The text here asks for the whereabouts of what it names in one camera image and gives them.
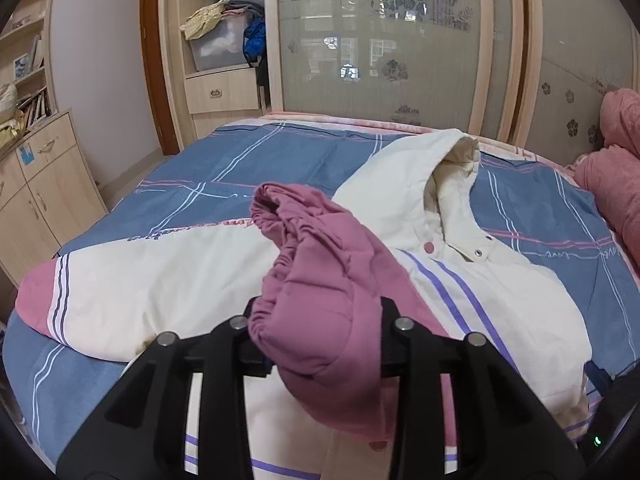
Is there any row of books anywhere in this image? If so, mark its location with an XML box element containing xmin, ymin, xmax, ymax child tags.
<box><xmin>17</xmin><ymin>87</ymin><xmax>52</xmax><ymax>127</ymax></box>

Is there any pink quilt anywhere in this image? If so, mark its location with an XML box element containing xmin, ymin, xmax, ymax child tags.
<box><xmin>572</xmin><ymin>87</ymin><xmax>640</xmax><ymax>281</ymax></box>

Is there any clear plastic storage box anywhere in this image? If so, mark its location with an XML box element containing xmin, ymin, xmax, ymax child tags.
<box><xmin>189</xmin><ymin>14</ymin><xmax>261</xmax><ymax>72</ymax></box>

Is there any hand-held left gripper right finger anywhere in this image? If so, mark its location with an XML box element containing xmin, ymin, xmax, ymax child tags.
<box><xmin>379</xmin><ymin>297</ymin><xmax>586</xmax><ymax>480</ymax></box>

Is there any pile of clothes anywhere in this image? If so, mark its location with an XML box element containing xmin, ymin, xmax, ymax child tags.
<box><xmin>181</xmin><ymin>0</ymin><xmax>266</xmax><ymax>41</ymax></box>

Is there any white and pink padded jacket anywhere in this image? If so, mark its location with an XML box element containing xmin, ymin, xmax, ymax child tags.
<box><xmin>15</xmin><ymin>129</ymin><xmax>593</xmax><ymax>480</ymax></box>

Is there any light wooden cabinet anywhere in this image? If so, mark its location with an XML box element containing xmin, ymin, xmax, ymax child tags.
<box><xmin>0</xmin><ymin>107</ymin><xmax>109</xmax><ymax>288</ymax></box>

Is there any wooden wardrobe drawer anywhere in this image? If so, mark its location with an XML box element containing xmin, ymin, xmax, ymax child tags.
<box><xmin>184</xmin><ymin>65</ymin><xmax>265</xmax><ymax>114</ymax></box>

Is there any blue plaid bed blanket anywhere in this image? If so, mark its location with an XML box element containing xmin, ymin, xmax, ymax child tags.
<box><xmin>0</xmin><ymin>112</ymin><xmax>640</xmax><ymax>463</ymax></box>

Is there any wooden bookshelf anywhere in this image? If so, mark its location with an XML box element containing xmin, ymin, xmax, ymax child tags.
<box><xmin>0</xmin><ymin>0</ymin><xmax>61</xmax><ymax>136</ymax></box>

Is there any blue cloth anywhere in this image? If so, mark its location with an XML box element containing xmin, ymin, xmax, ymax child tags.
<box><xmin>243</xmin><ymin>17</ymin><xmax>266</xmax><ymax>68</ymax></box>

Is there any pale yellow cloth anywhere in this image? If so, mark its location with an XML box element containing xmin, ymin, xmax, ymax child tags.
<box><xmin>0</xmin><ymin>84</ymin><xmax>27</xmax><ymax>148</ymax></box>

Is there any wooden wardrobe with glass doors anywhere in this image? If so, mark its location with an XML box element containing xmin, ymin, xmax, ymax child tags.
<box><xmin>140</xmin><ymin>0</ymin><xmax>640</xmax><ymax>171</ymax></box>

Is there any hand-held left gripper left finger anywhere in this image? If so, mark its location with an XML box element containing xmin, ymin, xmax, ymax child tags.
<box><xmin>56</xmin><ymin>297</ymin><xmax>273</xmax><ymax>480</ymax></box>

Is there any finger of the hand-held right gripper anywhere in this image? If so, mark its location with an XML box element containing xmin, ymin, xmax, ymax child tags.
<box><xmin>584</xmin><ymin>360</ymin><xmax>615</xmax><ymax>392</ymax></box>

